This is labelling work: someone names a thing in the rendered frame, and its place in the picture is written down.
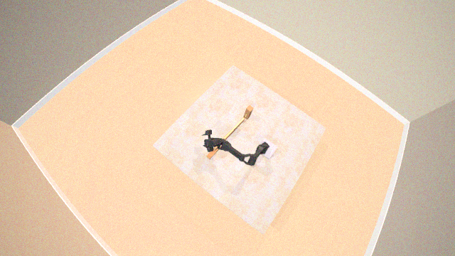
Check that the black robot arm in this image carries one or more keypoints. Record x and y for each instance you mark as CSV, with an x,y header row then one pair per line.
x,y
226,146

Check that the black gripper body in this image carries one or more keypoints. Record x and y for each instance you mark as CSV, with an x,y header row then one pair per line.
x,y
209,132

